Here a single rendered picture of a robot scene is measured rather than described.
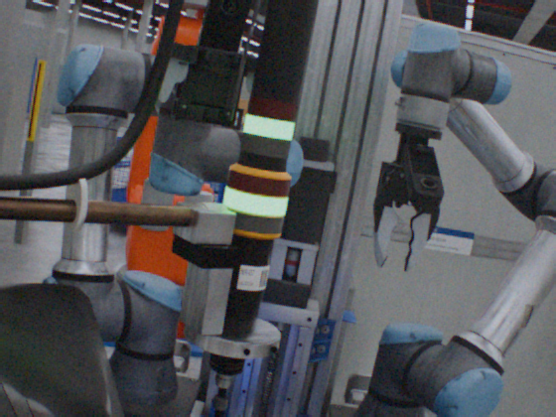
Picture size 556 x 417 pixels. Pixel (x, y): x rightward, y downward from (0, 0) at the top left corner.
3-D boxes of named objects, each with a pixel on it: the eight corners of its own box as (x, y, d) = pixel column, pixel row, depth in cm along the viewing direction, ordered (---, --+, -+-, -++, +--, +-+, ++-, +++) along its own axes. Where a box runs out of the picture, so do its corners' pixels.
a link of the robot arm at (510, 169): (534, 179, 146) (405, 30, 120) (574, 189, 137) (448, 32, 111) (510, 223, 145) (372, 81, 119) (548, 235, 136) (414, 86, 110)
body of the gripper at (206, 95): (244, 131, 74) (225, 123, 85) (259, 51, 72) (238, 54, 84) (172, 120, 72) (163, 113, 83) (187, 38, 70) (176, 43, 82)
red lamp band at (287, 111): (266, 117, 46) (269, 98, 46) (236, 110, 49) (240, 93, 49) (305, 123, 49) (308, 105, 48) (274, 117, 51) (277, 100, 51)
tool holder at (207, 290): (194, 365, 45) (216, 218, 44) (142, 327, 50) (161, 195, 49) (298, 354, 51) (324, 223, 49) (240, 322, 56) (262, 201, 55)
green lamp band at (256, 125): (262, 136, 47) (266, 118, 46) (233, 129, 49) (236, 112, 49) (301, 142, 49) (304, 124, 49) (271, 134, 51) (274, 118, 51)
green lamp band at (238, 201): (247, 214, 47) (250, 196, 47) (210, 200, 50) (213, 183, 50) (297, 216, 50) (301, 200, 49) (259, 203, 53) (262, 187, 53)
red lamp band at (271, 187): (250, 195, 47) (254, 177, 46) (213, 182, 50) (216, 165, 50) (301, 199, 49) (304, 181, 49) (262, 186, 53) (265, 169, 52)
